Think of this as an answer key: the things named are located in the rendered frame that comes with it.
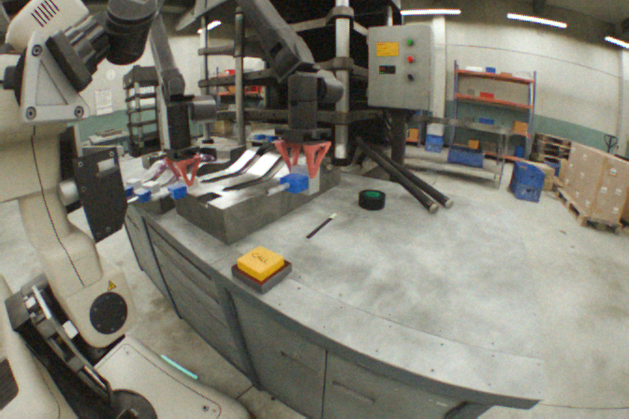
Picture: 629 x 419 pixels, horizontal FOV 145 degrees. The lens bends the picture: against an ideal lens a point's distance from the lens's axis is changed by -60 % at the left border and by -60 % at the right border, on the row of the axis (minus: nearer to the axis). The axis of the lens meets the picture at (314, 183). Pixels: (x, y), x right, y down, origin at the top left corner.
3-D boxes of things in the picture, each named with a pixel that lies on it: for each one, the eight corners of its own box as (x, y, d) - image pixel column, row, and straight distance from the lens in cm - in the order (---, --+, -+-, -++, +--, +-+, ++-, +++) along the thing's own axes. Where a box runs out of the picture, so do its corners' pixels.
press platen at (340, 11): (354, 41, 111) (353, 1, 117) (195, 72, 203) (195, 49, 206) (402, 67, 187) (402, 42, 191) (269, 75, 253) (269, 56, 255)
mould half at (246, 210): (228, 246, 56) (219, 188, 50) (176, 213, 77) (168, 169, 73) (340, 183, 91) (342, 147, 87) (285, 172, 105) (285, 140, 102)
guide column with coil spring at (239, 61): (245, 197, 175) (240, 6, 175) (241, 195, 179) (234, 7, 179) (252, 195, 178) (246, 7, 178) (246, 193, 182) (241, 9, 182)
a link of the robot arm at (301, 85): (282, 72, 51) (302, 68, 47) (307, 74, 55) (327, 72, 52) (282, 106, 50) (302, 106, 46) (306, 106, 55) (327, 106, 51)
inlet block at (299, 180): (277, 209, 44) (277, 180, 43) (258, 203, 48) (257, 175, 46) (318, 191, 54) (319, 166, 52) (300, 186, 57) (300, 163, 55)
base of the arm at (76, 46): (33, 62, 46) (51, 34, 35) (70, 29, 49) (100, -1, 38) (63, 102, 46) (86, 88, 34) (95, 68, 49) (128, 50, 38)
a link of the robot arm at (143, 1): (181, -47, 81) (197, -76, 78) (223, -30, 80) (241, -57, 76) (95, 60, 47) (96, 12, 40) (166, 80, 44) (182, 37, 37)
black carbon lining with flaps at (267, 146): (228, 201, 60) (224, 163, 57) (196, 188, 73) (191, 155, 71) (312, 168, 84) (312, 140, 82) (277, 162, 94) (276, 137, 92)
